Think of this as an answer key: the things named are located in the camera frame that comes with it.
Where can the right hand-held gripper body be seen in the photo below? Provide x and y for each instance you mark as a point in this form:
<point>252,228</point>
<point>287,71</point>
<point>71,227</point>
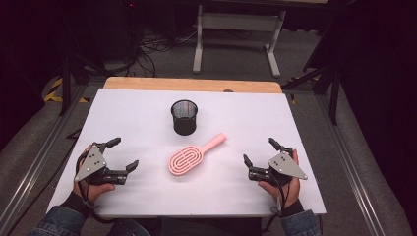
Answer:
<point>285,165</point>

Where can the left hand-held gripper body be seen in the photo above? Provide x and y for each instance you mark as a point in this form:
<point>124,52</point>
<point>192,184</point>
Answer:
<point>90,165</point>

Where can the pink hairbrush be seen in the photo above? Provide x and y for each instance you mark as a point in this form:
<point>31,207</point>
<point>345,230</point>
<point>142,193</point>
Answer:
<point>185,160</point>

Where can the black mesh pen holder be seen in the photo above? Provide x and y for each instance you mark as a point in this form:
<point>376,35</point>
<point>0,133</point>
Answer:
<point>184,123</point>

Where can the person's left hand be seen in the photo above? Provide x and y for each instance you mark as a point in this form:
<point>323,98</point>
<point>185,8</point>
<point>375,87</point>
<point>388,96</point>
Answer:
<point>96,190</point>

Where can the person's right hand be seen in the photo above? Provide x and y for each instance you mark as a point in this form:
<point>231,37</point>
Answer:
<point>288,191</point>

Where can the white board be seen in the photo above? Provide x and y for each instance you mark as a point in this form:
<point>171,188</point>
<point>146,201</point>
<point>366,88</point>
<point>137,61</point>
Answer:
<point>229,124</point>

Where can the black metal stand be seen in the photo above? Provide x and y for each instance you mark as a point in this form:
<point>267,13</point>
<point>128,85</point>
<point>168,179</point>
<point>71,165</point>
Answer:
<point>333,98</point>
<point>65,85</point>

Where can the person's dark lap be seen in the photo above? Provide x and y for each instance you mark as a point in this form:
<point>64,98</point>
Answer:
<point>203,226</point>

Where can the wooden table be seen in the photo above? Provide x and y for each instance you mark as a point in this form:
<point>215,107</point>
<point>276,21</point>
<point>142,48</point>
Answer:
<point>196,84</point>

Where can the aluminium rail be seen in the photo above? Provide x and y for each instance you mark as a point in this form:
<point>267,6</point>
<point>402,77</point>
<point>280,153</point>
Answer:
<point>36,157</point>
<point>350,170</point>

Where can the white metal table frame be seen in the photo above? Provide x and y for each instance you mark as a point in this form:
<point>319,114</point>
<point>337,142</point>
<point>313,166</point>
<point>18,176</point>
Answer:
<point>239,21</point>

